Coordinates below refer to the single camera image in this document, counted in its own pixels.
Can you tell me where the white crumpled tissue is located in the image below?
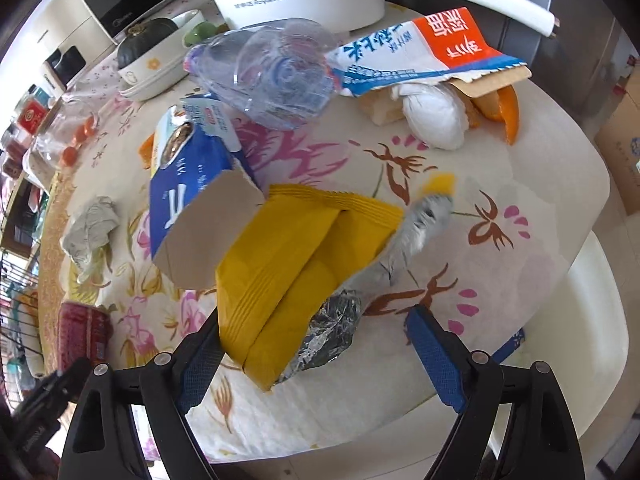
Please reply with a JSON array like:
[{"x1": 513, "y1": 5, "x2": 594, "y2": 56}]
[{"x1": 400, "y1": 82, "x2": 468, "y2": 151}]

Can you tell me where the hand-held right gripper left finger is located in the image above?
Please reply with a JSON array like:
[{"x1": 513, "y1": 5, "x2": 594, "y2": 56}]
[{"x1": 59, "y1": 309, "x2": 226, "y2": 480}]

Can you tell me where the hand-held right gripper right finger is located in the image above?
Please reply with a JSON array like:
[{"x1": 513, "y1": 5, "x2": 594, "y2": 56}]
[{"x1": 404, "y1": 304, "x2": 586, "y2": 480}]

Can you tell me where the yellow snack packet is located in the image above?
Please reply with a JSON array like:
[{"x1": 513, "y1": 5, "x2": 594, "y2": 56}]
[{"x1": 216, "y1": 184, "x2": 405, "y2": 393}]

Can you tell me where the dark green pumpkin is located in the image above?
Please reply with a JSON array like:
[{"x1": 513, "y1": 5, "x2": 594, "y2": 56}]
[{"x1": 117, "y1": 17, "x2": 180, "y2": 68}]

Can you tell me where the grey crumpled tissue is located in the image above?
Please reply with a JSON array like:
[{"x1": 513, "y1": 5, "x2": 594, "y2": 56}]
[{"x1": 62, "y1": 197, "x2": 121, "y2": 283}]

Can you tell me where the white casserole dish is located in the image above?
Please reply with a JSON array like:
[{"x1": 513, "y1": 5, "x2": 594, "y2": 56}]
[{"x1": 116, "y1": 10, "x2": 206, "y2": 102}]

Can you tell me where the silver foil wrapper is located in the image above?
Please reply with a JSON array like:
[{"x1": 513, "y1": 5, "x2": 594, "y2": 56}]
[{"x1": 277, "y1": 290, "x2": 363, "y2": 386}]

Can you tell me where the grey crumpled wrapper yellow end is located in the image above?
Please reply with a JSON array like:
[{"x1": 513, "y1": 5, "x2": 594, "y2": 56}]
[{"x1": 350, "y1": 172, "x2": 458, "y2": 306}]

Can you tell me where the blue cardboard food box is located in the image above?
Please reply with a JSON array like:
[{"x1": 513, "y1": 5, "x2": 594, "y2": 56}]
[{"x1": 149, "y1": 100, "x2": 266, "y2": 290}]

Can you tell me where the pale peel piece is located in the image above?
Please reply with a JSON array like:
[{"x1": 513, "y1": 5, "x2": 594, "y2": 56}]
[{"x1": 357, "y1": 92, "x2": 407, "y2": 126}]

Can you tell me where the red box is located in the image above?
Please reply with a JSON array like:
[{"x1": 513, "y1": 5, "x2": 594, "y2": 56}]
[{"x1": 12, "y1": 100, "x2": 49, "y2": 134}]

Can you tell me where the orange white blue snack bag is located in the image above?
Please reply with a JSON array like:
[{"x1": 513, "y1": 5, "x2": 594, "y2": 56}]
[{"x1": 325, "y1": 7, "x2": 530, "y2": 98}]

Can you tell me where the crushed clear plastic bottle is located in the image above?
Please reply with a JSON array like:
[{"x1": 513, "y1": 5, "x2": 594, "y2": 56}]
[{"x1": 184, "y1": 17, "x2": 341, "y2": 131}]

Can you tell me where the labelled cardboard box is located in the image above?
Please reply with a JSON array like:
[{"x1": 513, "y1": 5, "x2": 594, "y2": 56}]
[{"x1": 595, "y1": 75, "x2": 640, "y2": 216}]

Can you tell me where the plastic bag of tomatoes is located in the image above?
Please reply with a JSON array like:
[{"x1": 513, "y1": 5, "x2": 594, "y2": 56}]
[{"x1": 30, "y1": 92, "x2": 108, "y2": 181}]

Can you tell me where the floral tablecloth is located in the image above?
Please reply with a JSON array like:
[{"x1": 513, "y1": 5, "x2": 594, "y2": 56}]
[{"x1": 37, "y1": 2, "x2": 612, "y2": 463}]

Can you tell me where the brown cardboard piece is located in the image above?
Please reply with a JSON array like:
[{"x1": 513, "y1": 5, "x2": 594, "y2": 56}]
[{"x1": 450, "y1": 66, "x2": 532, "y2": 100}]

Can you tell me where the red can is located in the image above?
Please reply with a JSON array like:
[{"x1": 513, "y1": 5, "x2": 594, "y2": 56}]
[{"x1": 57, "y1": 302, "x2": 116, "y2": 373}]

